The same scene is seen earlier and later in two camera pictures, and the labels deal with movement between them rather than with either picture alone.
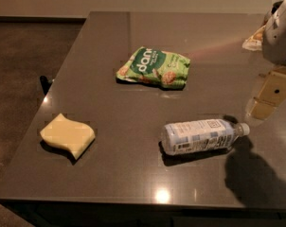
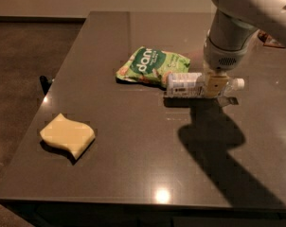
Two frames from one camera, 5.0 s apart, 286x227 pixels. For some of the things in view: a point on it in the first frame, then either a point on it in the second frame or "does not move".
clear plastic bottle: [188, 137] -> [192, 84]
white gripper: [280, 37] -> [223, 58]
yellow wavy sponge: [64, 133] does not move
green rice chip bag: [156, 67] does not move
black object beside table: [45, 83] does not move
